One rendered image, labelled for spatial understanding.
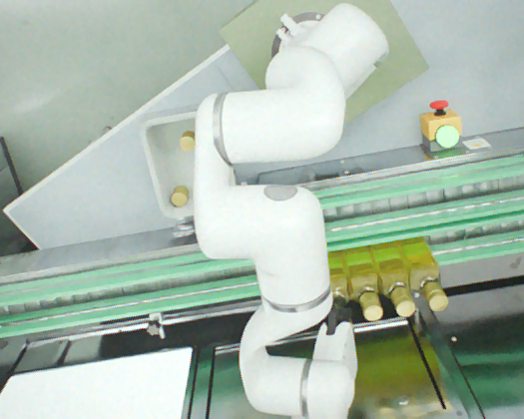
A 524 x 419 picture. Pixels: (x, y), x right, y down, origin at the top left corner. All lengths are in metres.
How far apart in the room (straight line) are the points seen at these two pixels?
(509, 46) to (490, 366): 0.67
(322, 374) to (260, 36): 0.70
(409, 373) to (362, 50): 0.60
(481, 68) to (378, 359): 0.66
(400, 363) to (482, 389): 0.15
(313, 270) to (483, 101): 0.86
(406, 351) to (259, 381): 0.47
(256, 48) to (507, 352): 0.76
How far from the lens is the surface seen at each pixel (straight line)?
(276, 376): 0.83
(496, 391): 1.20
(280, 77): 0.77
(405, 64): 1.31
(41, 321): 1.45
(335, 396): 0.82
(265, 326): 0.75
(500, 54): 1.46
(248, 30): 1.27
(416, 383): 1.16
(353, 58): 0.86
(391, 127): 1.43
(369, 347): 1.26
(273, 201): 0.66
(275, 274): 0.69
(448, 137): 1.35
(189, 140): 1.34
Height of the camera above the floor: 2.10
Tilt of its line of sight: 68 degrees down
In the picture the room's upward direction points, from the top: 179 degrees clockwise
